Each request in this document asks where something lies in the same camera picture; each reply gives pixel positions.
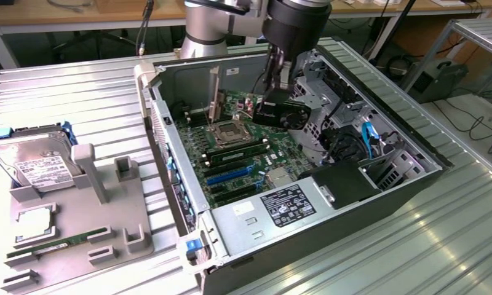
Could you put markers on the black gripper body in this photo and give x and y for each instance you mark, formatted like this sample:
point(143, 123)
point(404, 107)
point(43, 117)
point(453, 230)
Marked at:
point(295, 30)

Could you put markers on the graphics card with black fan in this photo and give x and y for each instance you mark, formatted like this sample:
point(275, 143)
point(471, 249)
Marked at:
point(271, 118)

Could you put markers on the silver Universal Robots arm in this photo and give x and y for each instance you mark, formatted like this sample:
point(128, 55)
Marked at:
point(204, 27)

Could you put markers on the silver disk bay cage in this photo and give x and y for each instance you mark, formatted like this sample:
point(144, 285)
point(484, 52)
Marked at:
point(305, 86)

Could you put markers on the thin metal locking lever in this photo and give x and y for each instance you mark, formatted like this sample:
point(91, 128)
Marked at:
point(208, 118)

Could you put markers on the green motherboard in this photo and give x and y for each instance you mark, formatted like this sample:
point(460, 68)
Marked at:
point(271, 144)

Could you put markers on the CPU socket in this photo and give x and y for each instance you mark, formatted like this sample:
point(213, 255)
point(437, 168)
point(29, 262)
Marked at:
point(227, 135)

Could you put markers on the black RAM slot white clips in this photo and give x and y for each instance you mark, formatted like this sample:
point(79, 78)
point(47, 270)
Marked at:
point(199, 118)
point(233, 147)
point(196, 112)

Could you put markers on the green RAM stick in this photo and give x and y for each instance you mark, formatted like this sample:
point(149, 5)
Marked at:
point(233, 156)
point(57, 245)

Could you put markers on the long black expansion slot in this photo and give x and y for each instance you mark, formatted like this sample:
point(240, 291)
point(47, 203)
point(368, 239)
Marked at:
point(227, 170)

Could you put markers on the silver chipset heatsink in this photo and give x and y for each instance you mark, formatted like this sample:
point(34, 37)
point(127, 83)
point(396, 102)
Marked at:
point(281, 178)

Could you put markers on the black expansion slot blue latch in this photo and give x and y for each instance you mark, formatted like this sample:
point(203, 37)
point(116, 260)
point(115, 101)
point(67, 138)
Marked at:
point(233, 190)

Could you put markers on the black plastic shroud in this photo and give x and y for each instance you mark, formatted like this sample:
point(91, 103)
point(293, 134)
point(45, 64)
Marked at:
point(344, 184)

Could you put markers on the aluminium slatted side table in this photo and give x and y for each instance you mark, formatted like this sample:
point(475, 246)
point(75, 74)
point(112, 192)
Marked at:
point(488, 30)

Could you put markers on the black tripod legs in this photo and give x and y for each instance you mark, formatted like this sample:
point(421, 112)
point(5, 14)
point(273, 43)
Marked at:
point(93, 33)

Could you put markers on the silver power supply unit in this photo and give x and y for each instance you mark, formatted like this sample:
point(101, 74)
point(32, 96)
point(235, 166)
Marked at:
point(245, 227)

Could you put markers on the open black PC case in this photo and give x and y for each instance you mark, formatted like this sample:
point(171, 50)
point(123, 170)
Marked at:
point(352, 221)

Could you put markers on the blue case latch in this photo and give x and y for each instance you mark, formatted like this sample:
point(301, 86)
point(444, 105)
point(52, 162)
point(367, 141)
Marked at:
point(192, 246)

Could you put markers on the silver hard disk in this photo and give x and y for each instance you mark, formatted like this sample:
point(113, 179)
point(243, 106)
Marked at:
point(36, 159)

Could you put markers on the grey parts rack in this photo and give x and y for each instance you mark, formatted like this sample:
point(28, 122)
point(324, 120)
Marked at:
point(77, 224)

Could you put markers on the silver CPU chip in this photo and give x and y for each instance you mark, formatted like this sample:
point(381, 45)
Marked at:
point(33, 224)

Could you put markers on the silver perforated bracket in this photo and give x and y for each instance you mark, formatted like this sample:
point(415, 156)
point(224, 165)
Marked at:
point(389, 175)

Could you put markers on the wooden desk white frame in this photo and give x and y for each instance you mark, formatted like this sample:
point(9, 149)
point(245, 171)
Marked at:
point(45, 17)

